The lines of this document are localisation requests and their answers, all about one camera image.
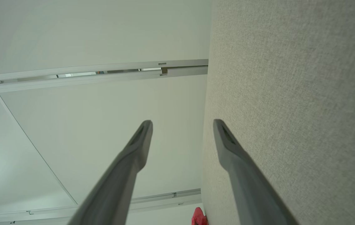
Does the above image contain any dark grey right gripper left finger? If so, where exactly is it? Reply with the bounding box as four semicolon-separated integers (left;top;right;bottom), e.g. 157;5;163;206
67;120;153;225

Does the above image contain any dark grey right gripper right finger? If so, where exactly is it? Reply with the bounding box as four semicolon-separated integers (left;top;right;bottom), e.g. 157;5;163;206
213;119;300;225

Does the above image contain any red and white shirt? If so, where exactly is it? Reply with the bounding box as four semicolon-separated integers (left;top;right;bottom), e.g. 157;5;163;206
191;207;208;225

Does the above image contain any grey metal partition post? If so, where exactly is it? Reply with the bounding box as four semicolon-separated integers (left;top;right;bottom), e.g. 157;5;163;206
0;59;209;96
0;188;202;224

